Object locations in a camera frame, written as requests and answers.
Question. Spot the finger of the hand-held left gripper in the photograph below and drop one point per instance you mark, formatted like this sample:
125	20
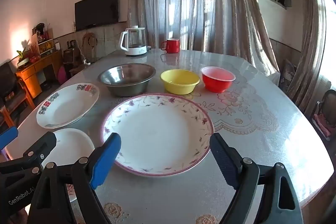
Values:
39	148
8	138

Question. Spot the white plate with red print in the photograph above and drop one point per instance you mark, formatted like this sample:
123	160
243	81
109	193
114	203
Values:
65	108

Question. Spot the stainless steel bowl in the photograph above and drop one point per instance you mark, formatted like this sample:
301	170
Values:
126	77

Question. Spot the small white plate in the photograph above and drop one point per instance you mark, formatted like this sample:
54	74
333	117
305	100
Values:
73	142

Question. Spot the wall-mounted black television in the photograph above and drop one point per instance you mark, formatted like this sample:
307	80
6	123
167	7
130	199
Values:
97	10

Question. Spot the white glass electric kettle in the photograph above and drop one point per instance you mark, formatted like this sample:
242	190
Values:
134	49

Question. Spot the large purple-rimmed floral plate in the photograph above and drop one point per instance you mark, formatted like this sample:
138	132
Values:
157	132

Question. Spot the white power strip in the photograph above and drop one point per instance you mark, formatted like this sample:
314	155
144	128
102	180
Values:
85	61

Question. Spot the potted plant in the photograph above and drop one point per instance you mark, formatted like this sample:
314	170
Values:
22	56

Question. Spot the pink cloth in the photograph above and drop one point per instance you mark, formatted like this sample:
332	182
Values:
325	124

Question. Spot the red mug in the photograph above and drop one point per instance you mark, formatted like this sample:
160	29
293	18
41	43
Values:
173	47

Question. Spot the narrow beige sheer curtain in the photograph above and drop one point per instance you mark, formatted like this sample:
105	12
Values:
309	43

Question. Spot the dark armchair with wooden frame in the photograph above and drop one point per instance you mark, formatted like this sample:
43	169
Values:
8	82

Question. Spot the yellow plastic bowl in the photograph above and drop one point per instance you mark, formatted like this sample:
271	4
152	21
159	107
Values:
179	85

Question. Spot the orange wooden desk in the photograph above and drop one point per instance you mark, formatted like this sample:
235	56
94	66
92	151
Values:
31	74

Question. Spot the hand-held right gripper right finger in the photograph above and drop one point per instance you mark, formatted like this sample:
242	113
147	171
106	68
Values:
225	161

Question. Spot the pink bag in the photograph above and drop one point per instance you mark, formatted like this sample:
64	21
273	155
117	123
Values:
62	75

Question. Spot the wooden chair with arched back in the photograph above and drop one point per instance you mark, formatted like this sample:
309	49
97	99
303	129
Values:
90	39

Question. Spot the low wooden stool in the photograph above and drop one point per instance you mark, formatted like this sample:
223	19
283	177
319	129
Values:
78	67

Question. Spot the white box device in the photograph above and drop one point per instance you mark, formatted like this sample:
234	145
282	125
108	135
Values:
57	45

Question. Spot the red plastic bowl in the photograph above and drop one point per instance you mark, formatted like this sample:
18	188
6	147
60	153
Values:
218	83

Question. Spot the dark round-backed chair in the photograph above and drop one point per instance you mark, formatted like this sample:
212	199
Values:
326	103

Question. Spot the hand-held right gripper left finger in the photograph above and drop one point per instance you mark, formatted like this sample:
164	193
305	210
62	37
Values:
105	158

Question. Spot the wide beige sheer curtain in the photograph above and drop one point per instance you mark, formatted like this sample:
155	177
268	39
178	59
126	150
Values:
210	3

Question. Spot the small cluttered shelf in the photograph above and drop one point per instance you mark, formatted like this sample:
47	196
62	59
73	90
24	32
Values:
43	40

